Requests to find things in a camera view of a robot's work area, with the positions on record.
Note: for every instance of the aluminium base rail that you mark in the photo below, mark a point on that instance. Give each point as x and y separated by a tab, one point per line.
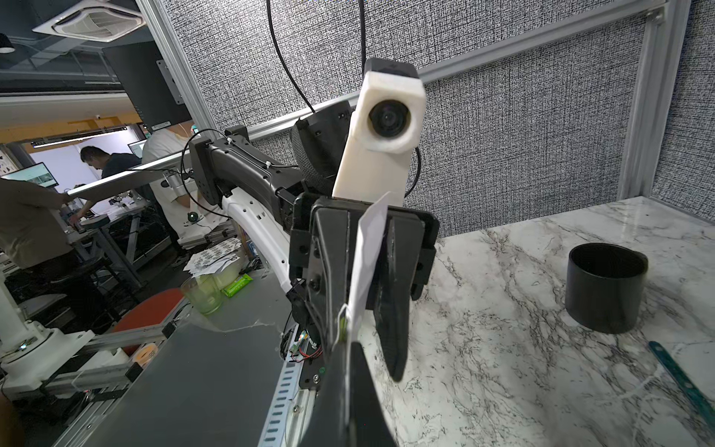
202	389

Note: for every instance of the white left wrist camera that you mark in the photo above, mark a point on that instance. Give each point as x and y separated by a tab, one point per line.
384	130

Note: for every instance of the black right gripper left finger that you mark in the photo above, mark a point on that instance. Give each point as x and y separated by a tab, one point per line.
328	425

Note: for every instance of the person in dark shirt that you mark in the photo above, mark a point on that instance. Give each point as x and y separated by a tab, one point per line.
109	165

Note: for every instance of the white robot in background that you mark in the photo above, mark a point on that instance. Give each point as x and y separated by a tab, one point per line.
31	353

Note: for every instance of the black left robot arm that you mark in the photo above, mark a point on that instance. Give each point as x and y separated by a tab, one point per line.
290	207

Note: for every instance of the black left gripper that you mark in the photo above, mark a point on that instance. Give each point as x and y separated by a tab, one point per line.
322	244

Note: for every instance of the person in brown shirt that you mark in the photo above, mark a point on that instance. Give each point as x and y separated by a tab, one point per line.
30	235

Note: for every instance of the background desk monitor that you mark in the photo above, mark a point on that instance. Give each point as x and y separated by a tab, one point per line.
37	174

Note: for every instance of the black metal cup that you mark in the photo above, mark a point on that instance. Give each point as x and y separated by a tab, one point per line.
605	285

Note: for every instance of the white fruit sticker sheet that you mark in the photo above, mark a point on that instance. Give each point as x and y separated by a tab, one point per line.
370	232

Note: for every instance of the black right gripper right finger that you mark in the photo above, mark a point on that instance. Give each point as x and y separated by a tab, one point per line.
366	421

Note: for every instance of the green plastic cup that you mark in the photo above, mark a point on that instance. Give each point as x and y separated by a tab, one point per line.
203	294

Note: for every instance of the person in white shirt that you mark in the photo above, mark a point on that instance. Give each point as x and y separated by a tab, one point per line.
189	221

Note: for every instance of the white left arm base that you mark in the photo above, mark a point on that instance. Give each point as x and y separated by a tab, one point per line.
269	237

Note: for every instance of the ceiling air conditioner vent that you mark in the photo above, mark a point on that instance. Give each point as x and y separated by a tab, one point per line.
97	21

